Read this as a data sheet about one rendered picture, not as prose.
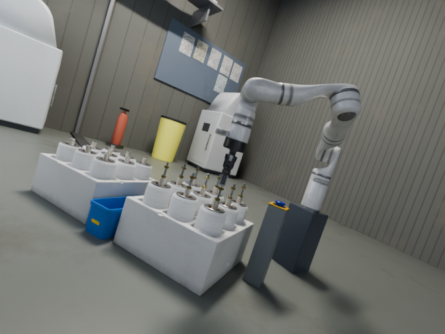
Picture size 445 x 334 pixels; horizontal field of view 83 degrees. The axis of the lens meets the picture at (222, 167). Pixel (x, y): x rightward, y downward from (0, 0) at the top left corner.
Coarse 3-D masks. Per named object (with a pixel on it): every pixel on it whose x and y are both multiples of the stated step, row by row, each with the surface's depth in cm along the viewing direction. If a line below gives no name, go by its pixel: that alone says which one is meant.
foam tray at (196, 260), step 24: (144, 216) 87; (168, 216) 85; (120, 240) 91; (144, 240) 87; (168, 240) 83; (192, 240) 79; (216, 240) 78; (240, 240) 99; (168, 264) 82; (192, 264) 79; (216, 264) 81; (192, 288) 78
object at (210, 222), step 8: (200, 208) 84; (200, 216) 82; (208, 216) 81; (216, 216) 81; (224, 216) 83; (200, 224) 82; (208, 224) 81; (216, 224) 81; (208, 232) 81; (216, 232) 82
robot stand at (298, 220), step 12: (288, 216) 124; (300, 216) 119; (312, 216) 115; (324, 216) 121; (288, 228) 123; (300, 228) 118; (312, 228) 117; (288, 240) 122; (300, 240) 117; (312, 240) 120; (276, 252) 125; (288, 252) 120; (300, 252) 116; (312, 252) 123; (288, 264) 119; (300, 264) 119
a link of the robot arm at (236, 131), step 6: (234, 126) 80; (240, 126) 80; (246, 126) 80; (216, 132) 79; (222, 132) 79; (228, 132) 81; (234, 132) 80; (240, 132) 79; (246, 132) 80; (234, 138) 80; (240, 138) 80; (246, 138) 81
